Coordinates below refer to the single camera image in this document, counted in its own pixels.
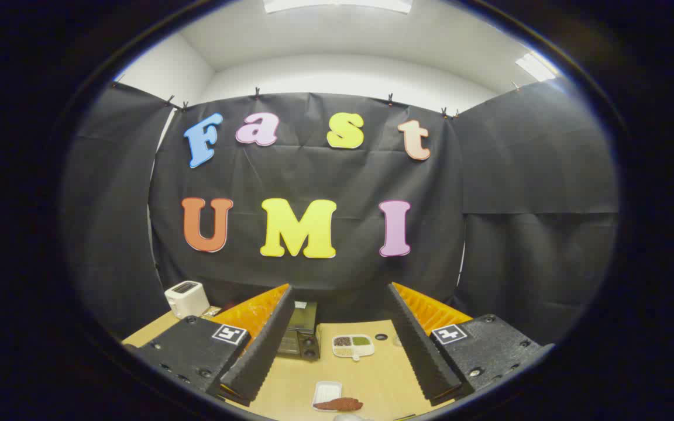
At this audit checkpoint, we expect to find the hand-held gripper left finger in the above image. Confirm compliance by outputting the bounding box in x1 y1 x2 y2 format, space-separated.
123 284 297 407

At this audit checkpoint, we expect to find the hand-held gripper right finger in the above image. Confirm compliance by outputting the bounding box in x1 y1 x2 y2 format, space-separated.
385 282 554 407

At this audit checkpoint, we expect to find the black toaster oven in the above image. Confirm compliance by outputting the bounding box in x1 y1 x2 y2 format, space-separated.
277 301 321 361

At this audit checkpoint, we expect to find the brown meat slice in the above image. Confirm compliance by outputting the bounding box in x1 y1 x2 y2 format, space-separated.
313 397 364 412

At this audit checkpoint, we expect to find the white bread toaster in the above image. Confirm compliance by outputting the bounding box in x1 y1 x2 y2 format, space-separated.
164 281 211 319

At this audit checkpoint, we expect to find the white divided plate with grains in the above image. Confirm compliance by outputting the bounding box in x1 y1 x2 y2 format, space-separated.
332 334 375 361

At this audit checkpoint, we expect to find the white rectangular dish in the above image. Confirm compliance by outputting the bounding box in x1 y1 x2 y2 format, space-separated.
312 381 343 412

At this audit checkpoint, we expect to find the ceiling light panel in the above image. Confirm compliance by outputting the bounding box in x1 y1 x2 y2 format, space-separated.
515 53 559 82
263 0 414 15

